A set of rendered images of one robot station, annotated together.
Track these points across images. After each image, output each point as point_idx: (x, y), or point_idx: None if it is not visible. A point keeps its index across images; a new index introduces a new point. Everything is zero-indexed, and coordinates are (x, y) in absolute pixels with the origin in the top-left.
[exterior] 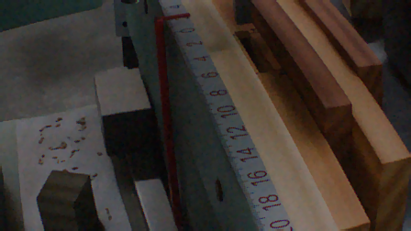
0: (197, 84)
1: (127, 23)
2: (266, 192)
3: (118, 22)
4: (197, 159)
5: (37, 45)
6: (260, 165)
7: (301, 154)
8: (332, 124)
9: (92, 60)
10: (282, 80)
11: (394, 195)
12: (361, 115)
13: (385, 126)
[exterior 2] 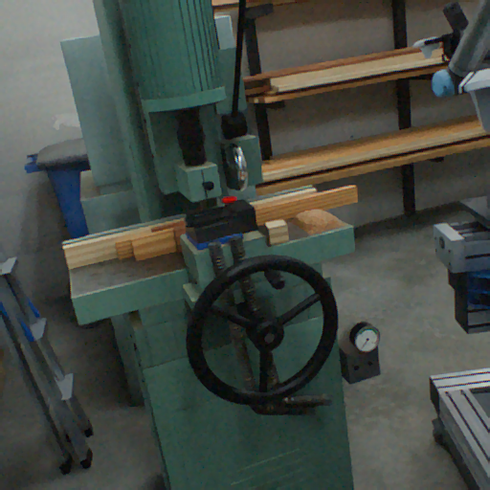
0: (165, 217)
1: (435, 250)
2: (121, 229)
3: (434, 248)
4: None
5: None
6: (130, 227)
7: (145, 233)
8: (151, 232)
9: None
10: None
11: (132, 248)
12: (152, 233)
13: (145, 235)
